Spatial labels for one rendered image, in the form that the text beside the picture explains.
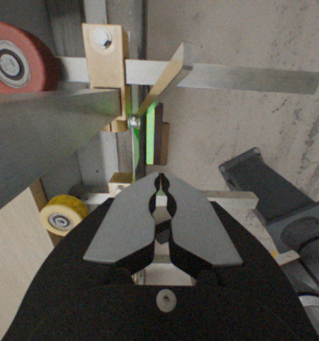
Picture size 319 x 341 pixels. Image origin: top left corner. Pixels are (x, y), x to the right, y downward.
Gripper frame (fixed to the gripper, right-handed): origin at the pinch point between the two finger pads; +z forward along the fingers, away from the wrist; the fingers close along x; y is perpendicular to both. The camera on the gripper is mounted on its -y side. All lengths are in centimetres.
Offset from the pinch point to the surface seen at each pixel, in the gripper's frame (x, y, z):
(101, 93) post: -6.1, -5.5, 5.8
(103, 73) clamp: -8.1, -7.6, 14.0
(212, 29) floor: 27, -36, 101
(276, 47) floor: 66, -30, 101
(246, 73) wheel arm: 11.9, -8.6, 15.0
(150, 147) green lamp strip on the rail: -2.4, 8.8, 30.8
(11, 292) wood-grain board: -40, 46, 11
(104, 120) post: -6.1, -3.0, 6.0
